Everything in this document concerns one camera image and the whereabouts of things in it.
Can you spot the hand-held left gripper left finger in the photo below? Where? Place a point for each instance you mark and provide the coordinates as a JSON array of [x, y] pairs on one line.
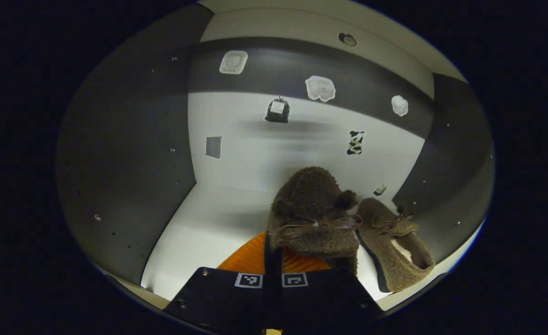
[[269, 265]]

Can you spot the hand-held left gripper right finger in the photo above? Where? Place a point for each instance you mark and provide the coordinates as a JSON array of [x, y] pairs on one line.
[[320, 298]]

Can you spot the white shoe cabinet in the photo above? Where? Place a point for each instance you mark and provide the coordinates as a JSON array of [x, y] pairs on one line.
[[236, 163]]

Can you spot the brown fuzzy shoe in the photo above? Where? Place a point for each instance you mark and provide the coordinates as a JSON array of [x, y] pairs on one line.
[[385, 251], [308, 195]]

